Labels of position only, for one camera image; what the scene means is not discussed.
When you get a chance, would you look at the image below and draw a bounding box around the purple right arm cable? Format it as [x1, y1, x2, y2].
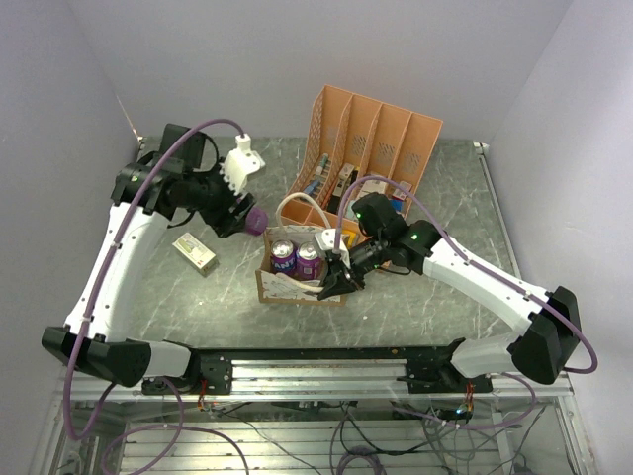
[329, 174, 598, 475]

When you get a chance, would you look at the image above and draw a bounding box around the peach plastic desk organizer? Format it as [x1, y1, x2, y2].
[289, 85, 442, 227]

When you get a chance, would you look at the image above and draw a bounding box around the white oval labelled pouch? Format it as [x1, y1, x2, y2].
[357, 175, 388, 199]

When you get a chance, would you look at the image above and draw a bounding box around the blue small box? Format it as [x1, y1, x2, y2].
[391, 199, 405, 214]

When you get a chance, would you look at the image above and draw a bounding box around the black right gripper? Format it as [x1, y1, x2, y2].
[316, 233, 389, 300]

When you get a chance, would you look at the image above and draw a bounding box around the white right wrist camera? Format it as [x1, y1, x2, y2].
[315, 229, 349, 263]

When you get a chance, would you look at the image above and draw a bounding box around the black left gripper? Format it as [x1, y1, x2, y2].
[184, 155, 257, 238]

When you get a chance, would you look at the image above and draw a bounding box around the aluminium mounting rail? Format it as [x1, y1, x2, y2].
[133, 358, 575, 402]

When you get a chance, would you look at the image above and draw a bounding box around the purple soda can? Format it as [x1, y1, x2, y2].
[296, 241, 322, 280]

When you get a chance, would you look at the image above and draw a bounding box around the black marker pen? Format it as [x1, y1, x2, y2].
[327, 163, 358, 214]

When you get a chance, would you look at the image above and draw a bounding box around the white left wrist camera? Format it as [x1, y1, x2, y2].
[221, 134, 266, 196]

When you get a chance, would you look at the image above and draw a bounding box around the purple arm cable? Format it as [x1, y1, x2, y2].
[62, 118, 251, 475]
[329, 174, 598, 475]

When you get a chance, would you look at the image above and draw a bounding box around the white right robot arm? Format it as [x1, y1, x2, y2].
[315, 193, 581, 392]

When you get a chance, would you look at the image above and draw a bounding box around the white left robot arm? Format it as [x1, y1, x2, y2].
[42, 125, 265, 393]

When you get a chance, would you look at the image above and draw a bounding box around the small white red box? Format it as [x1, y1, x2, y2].
[172, 233, 218, 277]

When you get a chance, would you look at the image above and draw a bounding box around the blue glue bottle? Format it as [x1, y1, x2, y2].
[304, 179, 320, 195]

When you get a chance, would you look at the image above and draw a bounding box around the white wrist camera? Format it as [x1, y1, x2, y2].
[315, 229, 349, 263]
[221, 134, 266, 196]

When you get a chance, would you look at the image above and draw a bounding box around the canvas bag with rope handles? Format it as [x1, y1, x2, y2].
[255, 192, 346, 307]

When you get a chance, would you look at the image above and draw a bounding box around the purple Fanta can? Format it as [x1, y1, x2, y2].
[270, 238, 297, 275]
[244, 206, 269, 236]

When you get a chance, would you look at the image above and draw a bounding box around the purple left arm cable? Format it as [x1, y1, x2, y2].
[62, 118, 251, 475]

